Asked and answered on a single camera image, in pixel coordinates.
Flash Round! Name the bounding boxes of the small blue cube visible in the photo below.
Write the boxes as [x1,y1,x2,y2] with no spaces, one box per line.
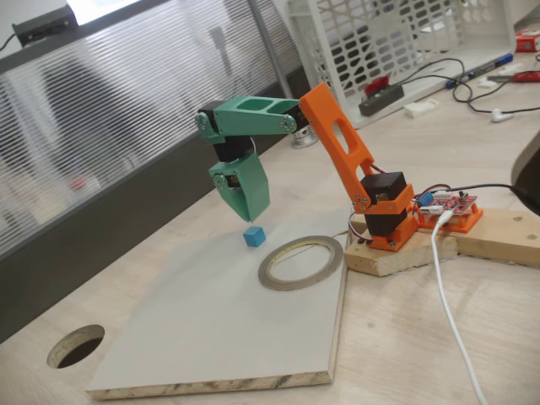
[242,225,267,248]

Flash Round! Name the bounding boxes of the grey chipboard panel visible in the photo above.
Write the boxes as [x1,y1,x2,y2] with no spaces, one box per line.
[85,208,352,402]

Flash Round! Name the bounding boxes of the frosted glass desk partition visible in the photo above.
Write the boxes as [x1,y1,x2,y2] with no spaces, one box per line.
[0,0,322,343]

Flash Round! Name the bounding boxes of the white rectangular plastic block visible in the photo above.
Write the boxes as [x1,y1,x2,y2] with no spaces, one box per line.
[403,97,440,117]

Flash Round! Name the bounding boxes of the red controller circuit board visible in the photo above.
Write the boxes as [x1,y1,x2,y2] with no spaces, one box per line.
[414,191,480,219]

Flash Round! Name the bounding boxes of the black box on partition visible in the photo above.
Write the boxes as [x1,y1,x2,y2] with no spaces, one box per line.
[11,3,79,48]

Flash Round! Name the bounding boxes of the white plastic lattice basket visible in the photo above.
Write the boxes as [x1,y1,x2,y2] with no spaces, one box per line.
[286,0,518,130]

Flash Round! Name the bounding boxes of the wooden base block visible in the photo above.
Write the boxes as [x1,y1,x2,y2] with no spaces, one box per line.
[343,205,540,278]

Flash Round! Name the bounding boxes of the blue capped marker pen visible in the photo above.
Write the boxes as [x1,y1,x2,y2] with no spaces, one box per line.
[445,52,516,89]

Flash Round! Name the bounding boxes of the dark rounded object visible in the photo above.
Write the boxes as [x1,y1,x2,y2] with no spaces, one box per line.
[510,129,540,200]

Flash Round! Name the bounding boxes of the red and white box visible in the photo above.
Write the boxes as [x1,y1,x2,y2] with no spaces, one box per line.
[515,32,540,54]

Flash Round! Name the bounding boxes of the grey ring of tape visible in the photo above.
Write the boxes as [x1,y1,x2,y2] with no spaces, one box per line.
[257,235,345,293]

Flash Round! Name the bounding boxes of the servo wire at arm base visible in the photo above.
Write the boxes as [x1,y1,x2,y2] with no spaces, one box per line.
[345,209,376,246]

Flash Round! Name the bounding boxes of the black power strip red switch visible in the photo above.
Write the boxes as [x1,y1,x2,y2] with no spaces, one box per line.
[358,75,406,117]

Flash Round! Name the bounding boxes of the white USB cable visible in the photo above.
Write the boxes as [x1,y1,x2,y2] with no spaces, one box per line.
[429,210,490,405]

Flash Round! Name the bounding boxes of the orange circuit board mount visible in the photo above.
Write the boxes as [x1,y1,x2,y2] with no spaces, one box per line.
[417,202,484,235]

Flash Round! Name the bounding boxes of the thin black cable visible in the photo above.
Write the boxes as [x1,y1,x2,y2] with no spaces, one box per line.
[390,57,474,104]
[453,70,540,116]

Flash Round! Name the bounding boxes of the black power cable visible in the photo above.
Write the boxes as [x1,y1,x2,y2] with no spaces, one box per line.
[445,181,540,210]

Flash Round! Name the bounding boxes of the red handled pliers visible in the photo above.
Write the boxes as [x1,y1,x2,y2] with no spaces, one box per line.
[486,70,540,85]

